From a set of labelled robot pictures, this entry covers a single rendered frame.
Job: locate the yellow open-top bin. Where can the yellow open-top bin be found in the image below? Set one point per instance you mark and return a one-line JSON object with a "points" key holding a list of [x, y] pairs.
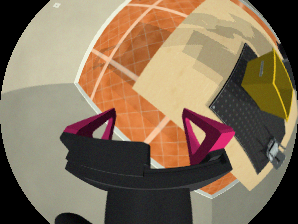
{"points": [[259, 81]]}

